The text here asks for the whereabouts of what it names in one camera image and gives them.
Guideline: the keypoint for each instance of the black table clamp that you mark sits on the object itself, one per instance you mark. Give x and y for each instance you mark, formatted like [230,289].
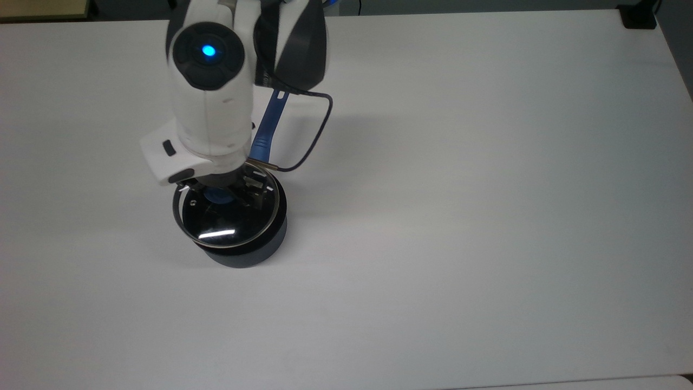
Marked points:
[639,16]

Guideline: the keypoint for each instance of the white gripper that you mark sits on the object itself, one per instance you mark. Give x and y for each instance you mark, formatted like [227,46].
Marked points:
[165,157]

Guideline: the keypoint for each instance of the wooden board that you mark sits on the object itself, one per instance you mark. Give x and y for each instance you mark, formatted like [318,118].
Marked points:
[43,8]

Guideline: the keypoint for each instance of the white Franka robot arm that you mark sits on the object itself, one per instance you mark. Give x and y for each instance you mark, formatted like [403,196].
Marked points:
[211,103]

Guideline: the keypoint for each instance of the glass lid blue knob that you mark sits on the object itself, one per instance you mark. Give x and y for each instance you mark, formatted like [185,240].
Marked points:
[216,222]

